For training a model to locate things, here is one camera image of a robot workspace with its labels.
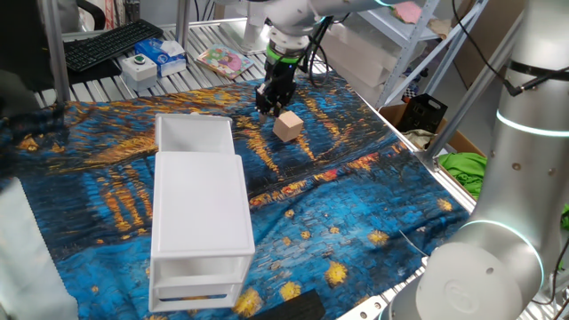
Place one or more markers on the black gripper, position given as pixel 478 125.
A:
pixel 278 86

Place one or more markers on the wooden cube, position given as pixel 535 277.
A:
pixel 288 126

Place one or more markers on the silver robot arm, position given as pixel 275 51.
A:
pixel 524 155

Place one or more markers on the white plastic drawer cabinet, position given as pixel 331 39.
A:
pixel 200 204

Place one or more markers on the colourful children's book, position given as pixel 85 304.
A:
pixel 224 61

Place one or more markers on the white foam boxes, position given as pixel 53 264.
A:
pixel 355 58

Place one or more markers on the starry night painted tablecloth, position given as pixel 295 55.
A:
pixel 347 195

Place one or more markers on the blue tissue box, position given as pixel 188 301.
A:
pixel 157 55

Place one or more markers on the white button box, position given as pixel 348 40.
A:
pixel 138 73

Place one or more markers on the black plastic crate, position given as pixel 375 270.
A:
pixel 422 113

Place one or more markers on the grey metal shelf rack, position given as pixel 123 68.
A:
pixel 400 26

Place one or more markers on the pink cloth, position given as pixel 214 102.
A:
pixel 406 11

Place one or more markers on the black keyboard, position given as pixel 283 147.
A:
pixel 111 44

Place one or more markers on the green cloth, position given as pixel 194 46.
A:
pixel 464 171

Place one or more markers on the aluminium frame strut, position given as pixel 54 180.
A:
pixel 471 93
pixel 55 58

